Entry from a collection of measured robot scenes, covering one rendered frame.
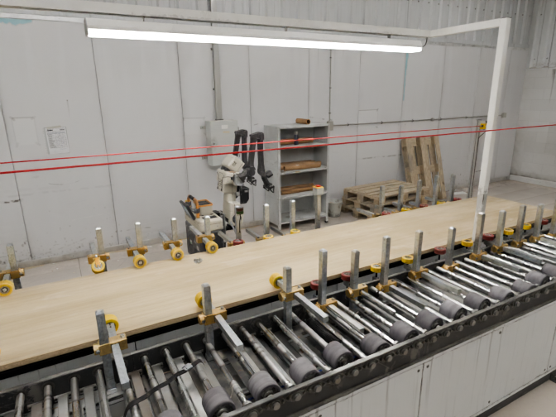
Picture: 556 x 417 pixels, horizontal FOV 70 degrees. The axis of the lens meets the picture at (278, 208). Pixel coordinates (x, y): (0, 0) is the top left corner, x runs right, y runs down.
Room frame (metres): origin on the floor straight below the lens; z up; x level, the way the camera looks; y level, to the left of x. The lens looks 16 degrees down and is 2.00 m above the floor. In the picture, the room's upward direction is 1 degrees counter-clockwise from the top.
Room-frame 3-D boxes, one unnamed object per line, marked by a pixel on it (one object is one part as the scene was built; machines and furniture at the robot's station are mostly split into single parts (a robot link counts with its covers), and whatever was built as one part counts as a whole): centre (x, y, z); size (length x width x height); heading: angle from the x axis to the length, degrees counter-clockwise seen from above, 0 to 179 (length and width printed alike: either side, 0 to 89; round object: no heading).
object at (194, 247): (3.99, 0.76, 0.59); 0.55 x 0.34 x 0.83; 28
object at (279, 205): (6.06, -0.30, 0.78); 0.90 x 0.45 x 1.55; 119
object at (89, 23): (2.82, -0.07, 2.34); 2.40 x 0.12 x 0.08; 119
